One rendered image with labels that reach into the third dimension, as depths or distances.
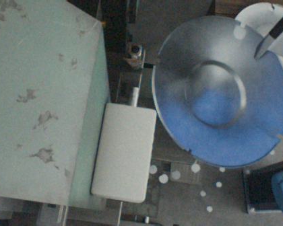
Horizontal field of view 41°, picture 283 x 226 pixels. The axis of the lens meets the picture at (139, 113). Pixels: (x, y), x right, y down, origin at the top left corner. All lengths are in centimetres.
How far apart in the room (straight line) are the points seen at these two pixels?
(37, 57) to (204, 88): 57
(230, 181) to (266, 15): 69
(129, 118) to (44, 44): 12
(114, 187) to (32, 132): 12
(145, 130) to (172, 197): 135
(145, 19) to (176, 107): 110
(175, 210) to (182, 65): 97
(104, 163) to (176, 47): 50
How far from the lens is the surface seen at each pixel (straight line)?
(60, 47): 19
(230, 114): 71
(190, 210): 164
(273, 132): 69
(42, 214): 87
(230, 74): 69
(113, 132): 28
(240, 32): 68
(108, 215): 91
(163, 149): 85
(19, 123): 17
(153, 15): 185
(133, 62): 89
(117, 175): 28
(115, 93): 67
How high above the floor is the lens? 161
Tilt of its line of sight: 75 degrees down
